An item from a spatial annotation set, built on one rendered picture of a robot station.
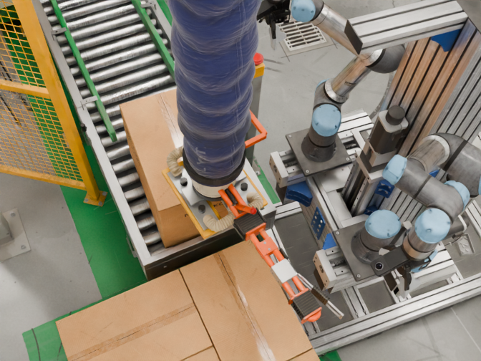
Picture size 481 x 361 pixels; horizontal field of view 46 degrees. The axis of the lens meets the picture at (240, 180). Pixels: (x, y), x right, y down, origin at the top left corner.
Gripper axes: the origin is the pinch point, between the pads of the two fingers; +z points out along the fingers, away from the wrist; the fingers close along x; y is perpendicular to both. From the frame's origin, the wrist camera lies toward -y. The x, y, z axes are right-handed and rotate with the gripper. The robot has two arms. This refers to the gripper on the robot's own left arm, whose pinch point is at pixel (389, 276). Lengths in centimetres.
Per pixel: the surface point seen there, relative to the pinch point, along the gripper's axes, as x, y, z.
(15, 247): 124, -133, 151
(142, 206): 98, -59, 97
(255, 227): 38, -26, 25
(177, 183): 71, -45, 37
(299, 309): 5.2, -23.2, 23.9
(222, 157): 55, -33, 0
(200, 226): 50, -43, 37
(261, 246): 30.5, -26.6, 24.8
